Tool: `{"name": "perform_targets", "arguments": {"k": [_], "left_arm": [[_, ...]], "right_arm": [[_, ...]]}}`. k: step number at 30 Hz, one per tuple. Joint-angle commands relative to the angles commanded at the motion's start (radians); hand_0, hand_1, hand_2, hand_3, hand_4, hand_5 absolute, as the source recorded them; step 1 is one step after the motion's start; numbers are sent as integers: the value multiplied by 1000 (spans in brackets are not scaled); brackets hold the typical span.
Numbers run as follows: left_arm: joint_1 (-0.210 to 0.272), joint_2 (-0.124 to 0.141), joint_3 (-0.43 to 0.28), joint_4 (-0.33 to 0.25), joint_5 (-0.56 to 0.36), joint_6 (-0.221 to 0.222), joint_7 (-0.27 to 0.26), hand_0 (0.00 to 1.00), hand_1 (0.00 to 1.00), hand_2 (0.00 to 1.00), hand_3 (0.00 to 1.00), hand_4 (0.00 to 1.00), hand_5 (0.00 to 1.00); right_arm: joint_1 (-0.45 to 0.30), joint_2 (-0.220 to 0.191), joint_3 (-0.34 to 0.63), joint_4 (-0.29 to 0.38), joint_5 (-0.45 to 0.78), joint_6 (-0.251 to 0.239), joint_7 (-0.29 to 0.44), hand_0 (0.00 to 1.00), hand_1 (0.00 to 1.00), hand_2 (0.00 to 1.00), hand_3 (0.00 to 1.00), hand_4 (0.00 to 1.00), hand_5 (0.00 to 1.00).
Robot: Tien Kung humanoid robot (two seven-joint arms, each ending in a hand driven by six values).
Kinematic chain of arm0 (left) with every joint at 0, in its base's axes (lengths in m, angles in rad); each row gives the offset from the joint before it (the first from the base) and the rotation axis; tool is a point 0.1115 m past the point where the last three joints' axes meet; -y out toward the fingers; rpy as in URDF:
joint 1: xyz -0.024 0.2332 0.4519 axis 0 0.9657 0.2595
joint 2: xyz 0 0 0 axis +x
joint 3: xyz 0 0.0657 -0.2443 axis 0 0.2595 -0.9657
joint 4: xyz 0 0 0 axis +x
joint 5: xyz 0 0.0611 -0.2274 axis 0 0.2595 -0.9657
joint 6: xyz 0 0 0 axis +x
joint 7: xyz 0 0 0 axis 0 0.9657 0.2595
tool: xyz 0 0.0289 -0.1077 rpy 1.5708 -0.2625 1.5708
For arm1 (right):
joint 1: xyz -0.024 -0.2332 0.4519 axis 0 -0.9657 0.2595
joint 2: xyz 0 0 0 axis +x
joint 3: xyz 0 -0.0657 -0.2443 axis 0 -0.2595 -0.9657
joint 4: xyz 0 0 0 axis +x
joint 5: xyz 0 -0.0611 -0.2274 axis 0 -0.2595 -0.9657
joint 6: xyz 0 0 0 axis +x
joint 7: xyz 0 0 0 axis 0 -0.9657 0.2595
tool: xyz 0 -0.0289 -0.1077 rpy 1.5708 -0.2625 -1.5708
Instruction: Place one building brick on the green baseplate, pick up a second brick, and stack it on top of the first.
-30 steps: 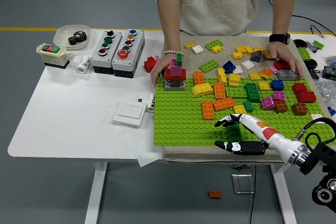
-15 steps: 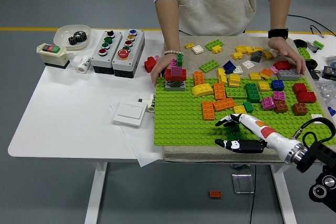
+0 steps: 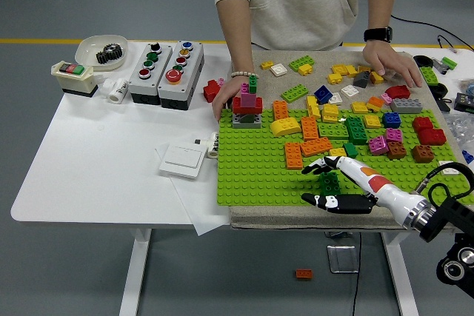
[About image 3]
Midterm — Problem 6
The black electronic device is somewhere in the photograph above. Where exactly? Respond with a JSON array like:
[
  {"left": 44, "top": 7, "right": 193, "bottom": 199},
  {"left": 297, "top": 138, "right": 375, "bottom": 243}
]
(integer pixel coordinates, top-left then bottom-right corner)
[{"left": 453, "top": 92, "right": 474, "bottom": 113}]

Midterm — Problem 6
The grey emergency stop button box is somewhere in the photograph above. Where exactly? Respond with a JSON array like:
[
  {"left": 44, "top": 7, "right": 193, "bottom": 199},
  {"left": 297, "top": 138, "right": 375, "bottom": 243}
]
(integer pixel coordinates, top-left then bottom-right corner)
[{"left": 157, "top": 40, "right": 205, "bottom": 111}]

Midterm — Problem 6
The person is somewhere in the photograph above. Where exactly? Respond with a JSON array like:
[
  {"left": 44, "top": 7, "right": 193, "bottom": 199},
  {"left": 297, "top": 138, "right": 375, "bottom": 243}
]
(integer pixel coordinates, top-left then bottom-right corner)
[{"left": 198, "top": 0, "right": 403, "bottom": 51}]

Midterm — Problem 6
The dark blue brick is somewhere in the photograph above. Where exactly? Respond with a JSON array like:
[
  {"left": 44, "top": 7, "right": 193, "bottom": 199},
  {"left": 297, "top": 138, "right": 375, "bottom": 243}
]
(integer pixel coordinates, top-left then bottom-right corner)
[{"left": 313, "top": 84, "right": 336, "bottom": 104}]

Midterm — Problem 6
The grey long brick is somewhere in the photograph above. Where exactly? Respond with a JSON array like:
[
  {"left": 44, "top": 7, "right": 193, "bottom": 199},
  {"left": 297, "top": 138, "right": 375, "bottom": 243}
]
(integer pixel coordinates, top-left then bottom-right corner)
[{"left": 390, "top": 98, "right": 424, "bottom": 115}]

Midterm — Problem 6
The yellow curved brick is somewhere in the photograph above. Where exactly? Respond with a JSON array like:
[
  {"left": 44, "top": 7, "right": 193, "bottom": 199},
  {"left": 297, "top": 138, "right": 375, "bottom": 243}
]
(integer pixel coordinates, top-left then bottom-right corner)
[{"left": 269, "top": 117, "right": 301, "bottom": 138}]

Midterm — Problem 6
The lime green long brick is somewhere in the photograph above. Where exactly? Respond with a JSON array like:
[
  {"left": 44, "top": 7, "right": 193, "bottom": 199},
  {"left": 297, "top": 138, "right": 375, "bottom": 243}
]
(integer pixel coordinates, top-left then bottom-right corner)
[
  {"left": 280, "top": 84, "right": 310, "bottom": 104},
  {"left": 288, "top": 56, "right": 316, "bottom": 73},
  {"left": 318, "top": 122, "right": 349, "bottom": 141}
]

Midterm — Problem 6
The metal floor socket plate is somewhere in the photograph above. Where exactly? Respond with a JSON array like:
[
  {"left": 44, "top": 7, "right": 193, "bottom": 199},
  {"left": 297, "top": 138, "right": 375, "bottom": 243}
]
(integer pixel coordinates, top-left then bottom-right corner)
[{"left": 326, "top": 244, "right": 361, "bottom": 275}]

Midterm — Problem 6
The person's left hand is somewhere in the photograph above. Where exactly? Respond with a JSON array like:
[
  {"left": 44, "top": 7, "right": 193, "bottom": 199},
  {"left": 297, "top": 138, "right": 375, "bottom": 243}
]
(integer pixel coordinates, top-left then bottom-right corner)
[{"left": 361, "top": 40, "right": 424, "bottom": 88}]

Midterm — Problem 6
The brown square brick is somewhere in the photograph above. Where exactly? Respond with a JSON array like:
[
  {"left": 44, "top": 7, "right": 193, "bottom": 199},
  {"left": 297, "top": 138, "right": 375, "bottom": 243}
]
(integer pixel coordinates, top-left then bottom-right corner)
[
  {"left": 411, "top": 144, "right": 435, "bottom": 164},
  {"left": 386, "top": 141, "right": 407, "bottom": 161}
]

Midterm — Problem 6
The white paper sheet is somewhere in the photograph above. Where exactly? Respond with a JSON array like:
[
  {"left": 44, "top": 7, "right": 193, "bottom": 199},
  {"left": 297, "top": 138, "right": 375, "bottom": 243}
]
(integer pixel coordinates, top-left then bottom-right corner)
[{"left": 154, "top": 141, "right": 231, "bottom": 237}]

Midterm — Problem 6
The black cable with plug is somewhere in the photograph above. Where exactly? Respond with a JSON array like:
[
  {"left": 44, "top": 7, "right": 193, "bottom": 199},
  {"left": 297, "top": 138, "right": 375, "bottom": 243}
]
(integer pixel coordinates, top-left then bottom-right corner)
[{"left": 436, "top": 34, "right": 474, "bottom": 54}]

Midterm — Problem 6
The magenta square brick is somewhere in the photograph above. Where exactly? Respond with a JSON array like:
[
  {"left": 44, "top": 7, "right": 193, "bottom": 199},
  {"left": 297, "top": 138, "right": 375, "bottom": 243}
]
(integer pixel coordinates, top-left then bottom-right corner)
[{"left": 367, "top": 135, "right": 390, "bottom": 156}]

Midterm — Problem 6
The black metal gear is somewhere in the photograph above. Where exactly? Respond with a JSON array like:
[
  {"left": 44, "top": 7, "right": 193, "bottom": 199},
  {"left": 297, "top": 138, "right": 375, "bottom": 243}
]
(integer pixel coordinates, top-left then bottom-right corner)
[{"left": 96, "top": 43, "right": 124, "bottom": 65}]

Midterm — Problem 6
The white wall switch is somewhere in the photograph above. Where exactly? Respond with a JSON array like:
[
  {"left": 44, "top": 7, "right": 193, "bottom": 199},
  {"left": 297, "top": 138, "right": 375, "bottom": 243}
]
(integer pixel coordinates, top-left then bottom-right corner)
[{"left": 158, "top": 144, "right": 207, "bottom": 179}]

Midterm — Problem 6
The clear grey part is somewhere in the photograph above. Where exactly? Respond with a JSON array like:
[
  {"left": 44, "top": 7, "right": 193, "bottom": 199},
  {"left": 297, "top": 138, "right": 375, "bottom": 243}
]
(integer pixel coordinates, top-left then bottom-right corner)
[{"left": 430, "top": 57, "right": 451, "bottom": 75}]

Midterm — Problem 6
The person's right hand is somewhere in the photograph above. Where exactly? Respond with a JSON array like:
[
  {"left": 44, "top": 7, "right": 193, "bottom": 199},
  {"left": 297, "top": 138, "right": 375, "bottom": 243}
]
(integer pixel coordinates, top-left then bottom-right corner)
[{"left": 211, "top": 75, "right": 245, "bottom": 121}]

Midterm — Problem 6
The white printed cylinder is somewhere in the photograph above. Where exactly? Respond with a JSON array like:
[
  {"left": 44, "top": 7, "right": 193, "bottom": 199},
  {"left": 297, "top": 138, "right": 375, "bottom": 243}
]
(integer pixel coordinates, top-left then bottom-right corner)
[{"left": 206, "top": 132, "right": 219, "bottom": 159}]

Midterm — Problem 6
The pink tower brick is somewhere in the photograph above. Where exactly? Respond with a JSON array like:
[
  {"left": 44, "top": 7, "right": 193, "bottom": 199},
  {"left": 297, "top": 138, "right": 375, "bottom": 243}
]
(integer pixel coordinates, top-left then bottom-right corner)
[{"left": 240, "top": 82, "right": 257, "bottom": 108}]

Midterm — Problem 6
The white table leg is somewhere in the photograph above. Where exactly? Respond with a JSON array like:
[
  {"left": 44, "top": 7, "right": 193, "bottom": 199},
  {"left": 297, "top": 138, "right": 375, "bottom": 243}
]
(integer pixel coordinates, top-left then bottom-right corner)
[
  {"left": 118, "top": 227, "right": 153, "bottom": 316},
  {"left": 381, "top": 232, "right": 419, "bottom": 316}
]

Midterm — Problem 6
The white pipe fitting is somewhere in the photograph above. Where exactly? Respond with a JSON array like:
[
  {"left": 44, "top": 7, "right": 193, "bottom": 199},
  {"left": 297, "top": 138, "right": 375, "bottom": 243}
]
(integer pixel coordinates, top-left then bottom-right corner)
[{"left": 100, "top": 77, "right": 130, "bottom": 104}]

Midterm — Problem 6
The dark green long brick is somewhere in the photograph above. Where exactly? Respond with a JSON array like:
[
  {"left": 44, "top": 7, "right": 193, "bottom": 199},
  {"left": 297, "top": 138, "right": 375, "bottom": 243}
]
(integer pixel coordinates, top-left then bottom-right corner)
[
  {"left": 344, "top": 115, "right": 369, "bottom": 146},
  {"left": 318, "top": 172, "right": 341, "bottom": 195}
]

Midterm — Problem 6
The black rubber ring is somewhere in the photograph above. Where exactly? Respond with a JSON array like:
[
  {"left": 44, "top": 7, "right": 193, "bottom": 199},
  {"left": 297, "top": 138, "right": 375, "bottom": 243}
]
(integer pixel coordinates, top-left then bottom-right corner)
[{"left": 429, "top": 82, "right": 449, "bottom": 99}]

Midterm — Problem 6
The red cross-shaped brick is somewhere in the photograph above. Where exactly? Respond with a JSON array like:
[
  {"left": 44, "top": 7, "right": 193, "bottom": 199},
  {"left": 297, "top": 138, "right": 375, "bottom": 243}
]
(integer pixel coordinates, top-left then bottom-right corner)
[{"left": 202, "top": 78, "right": 223, "bottom": 104}]

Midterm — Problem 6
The green baseplate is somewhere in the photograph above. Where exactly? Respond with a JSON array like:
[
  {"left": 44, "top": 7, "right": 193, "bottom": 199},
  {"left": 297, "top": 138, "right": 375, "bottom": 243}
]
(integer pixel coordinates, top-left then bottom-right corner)
[{"left": 216, "top": 107, "right": 474, "bottom": 206}]

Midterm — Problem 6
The blue square brick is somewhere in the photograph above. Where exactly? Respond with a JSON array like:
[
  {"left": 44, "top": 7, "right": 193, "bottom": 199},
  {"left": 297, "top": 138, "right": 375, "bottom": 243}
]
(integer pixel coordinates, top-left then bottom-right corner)
[{"left": 381, "top": 112, "right": 402, "bottom": 129}]

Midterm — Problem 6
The bead bracelet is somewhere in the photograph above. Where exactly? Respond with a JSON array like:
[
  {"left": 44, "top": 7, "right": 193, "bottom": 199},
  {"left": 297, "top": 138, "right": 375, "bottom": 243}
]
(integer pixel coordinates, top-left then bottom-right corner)
[{"left": 230, "top": 70, "right": 259, "bottom": 81}]

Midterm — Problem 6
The cream red-green switch box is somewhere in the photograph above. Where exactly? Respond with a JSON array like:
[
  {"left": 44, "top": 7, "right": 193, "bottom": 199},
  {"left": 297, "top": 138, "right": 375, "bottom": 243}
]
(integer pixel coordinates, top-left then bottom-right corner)
[{"left": 50, "top": 60, "right": 99, "bottom": 98}]

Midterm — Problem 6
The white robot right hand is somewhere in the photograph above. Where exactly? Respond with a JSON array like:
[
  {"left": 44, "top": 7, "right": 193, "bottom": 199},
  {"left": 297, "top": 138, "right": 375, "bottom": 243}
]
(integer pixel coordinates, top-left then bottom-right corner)
[{"left": 300, "top": 155, "right": 427, "bottom": 228}]

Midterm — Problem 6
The orange square brick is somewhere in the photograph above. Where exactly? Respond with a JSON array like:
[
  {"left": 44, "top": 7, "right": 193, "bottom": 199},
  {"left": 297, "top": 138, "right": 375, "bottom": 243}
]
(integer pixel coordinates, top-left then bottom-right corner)
[{"left": 366, "top": 96, "right": 386, "bottom": 112}]

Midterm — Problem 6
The grey tower base brick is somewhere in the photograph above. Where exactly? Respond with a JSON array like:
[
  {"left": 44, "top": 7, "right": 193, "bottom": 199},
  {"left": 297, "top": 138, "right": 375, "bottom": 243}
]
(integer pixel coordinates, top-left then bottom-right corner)
[{"left": 232, "top": 112, "right": 262, "bottom": 130}]

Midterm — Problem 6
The black wristwatch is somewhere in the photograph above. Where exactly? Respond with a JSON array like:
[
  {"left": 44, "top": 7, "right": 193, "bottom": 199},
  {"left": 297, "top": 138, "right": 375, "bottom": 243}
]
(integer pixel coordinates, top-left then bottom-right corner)
[{"left": 363, "top": 26, "right": 393, "bottom": 44}]

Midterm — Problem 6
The grey four-button box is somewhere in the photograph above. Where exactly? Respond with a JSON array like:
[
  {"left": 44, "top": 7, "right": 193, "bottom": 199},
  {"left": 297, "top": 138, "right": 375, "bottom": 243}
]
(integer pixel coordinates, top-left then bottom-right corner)
[{"left": 128, "top": 41, "right": 173, "bottom": 106}]

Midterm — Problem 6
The white plastic tray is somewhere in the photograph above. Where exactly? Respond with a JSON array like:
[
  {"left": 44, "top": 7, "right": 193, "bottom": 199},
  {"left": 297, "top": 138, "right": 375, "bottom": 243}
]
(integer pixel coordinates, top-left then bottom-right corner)
[{"left": 75, "top": 34, "right": 130, "bottom": 73}]

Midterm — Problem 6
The small dark green brick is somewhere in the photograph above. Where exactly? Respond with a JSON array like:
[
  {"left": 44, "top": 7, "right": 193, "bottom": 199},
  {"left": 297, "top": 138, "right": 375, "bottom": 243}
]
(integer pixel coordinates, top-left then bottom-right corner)
[{"left": 341, "top": 142, "right": 358, "bottom": 160}]

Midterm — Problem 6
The red tower brick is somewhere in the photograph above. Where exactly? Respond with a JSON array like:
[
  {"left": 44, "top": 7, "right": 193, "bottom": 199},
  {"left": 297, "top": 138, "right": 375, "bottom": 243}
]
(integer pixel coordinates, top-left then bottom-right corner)
[{"left": 232, "top": 95, "right": 264, "bottom": 115}]

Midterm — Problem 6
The grey-brown mat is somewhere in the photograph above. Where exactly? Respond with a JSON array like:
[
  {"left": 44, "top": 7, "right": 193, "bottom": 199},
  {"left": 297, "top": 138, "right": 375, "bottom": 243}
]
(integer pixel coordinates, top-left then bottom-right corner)
[{"left": 226, "top": 50, "right": 474, "bottom": 234}]

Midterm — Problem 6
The dark grey slope brick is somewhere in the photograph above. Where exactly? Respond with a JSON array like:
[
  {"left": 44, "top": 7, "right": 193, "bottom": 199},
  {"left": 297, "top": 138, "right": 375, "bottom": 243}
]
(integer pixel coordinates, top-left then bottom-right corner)
[{"left": 352, "top": 71, "right": 372, "bottom": 90}]

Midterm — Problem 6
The red building brick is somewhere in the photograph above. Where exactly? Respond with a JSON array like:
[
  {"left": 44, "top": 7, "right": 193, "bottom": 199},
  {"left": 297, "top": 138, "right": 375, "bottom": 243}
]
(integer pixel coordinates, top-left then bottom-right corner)
[
  {"left": 417, "top": 128, "right": 447, "bottom": 147},
  {"left": 412, "top": 116, "right": 435, "bottom": 134}
]

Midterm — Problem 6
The red curved brick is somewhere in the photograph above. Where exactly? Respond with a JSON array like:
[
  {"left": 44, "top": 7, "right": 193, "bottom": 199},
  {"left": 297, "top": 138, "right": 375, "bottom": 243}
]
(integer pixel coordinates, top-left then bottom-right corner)
[{"left": 386, "top": 85, "right": 412, "bottom": 101}]

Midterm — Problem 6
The pink square brick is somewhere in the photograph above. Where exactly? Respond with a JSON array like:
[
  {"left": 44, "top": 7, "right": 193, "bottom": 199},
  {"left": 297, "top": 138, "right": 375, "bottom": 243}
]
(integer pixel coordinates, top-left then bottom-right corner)
[{"left": 384, "top": 127, "right": 404, "bottom": 143}]

